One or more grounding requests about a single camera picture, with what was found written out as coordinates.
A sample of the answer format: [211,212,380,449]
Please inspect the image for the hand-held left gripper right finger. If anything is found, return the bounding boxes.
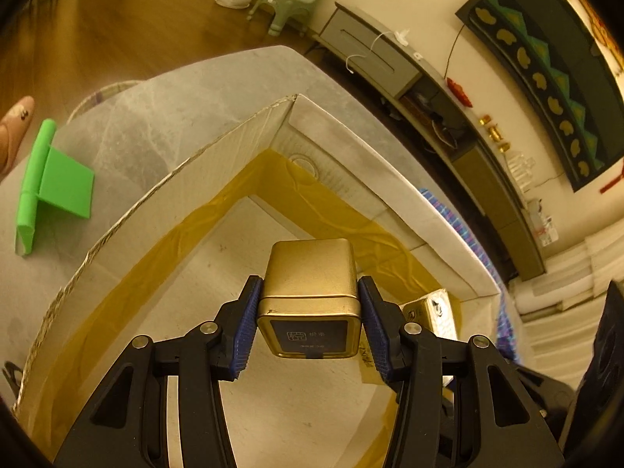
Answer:
[357,275,566,468]

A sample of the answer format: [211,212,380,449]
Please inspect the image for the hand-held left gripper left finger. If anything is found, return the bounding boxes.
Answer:
[53,275,266,468]

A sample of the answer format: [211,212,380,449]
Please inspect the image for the gold square tin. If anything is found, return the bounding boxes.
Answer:
[256,239,364,362]

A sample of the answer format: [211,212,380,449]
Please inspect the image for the white cardboard box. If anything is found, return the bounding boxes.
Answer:
[12,94,503,468]

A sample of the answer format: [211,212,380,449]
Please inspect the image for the small white box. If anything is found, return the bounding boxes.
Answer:
[400,291,459,343]

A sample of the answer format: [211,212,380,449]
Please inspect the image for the white foam sheets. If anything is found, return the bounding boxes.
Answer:
[509,224,624,371]

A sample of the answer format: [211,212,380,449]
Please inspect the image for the blue plaid cloth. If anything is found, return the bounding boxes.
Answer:
[422,188,520,366]

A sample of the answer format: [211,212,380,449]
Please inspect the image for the white pack with red label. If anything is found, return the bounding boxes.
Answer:
[529,200,559,247]

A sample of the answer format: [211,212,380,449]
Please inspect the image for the clear plastic bottles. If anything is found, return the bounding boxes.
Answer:
[507,153,537,191]

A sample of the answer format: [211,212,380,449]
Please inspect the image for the green plastic scraper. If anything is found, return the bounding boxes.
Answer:
[14,118,95,257]

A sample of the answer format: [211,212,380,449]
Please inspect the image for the red object on cabinet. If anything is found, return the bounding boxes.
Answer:
[446,77,475,108]

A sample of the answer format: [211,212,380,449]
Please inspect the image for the grey tv cabinet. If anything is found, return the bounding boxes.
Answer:
[312,2,547,281]

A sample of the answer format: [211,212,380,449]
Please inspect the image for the pink slipper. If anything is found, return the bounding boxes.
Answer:
[0,96,36,181]

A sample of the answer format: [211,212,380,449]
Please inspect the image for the green child chair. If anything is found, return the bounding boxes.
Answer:
[248,0,328,36]

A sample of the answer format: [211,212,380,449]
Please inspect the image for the red wall hanging strip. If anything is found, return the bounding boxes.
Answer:
[599,158,624,195]

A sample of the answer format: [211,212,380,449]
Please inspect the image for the white cable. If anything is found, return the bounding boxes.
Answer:
[345,29,410,75]

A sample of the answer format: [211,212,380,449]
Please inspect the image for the thin dark wall cable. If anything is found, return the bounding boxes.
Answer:
[445,23,465,80]

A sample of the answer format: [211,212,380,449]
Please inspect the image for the black patterned wall hanging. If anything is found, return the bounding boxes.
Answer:
[456,0,624,193]

